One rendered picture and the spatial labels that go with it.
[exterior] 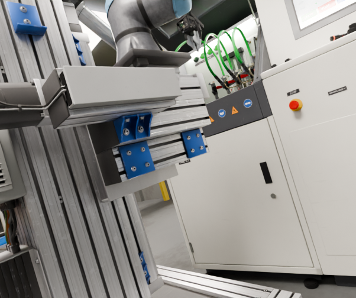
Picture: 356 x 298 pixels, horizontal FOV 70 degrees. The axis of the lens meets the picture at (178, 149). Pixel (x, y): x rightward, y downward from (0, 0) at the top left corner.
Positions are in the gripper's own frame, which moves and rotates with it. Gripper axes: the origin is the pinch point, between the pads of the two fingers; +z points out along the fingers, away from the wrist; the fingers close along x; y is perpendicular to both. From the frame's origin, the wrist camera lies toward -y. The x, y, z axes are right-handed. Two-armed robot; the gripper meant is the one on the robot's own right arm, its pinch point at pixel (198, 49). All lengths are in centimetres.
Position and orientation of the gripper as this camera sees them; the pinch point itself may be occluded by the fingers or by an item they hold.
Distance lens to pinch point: 132.0
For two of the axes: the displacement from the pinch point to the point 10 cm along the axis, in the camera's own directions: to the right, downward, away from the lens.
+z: 3.0, 9.6, -0.2
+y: -5.8, 1.6, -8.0
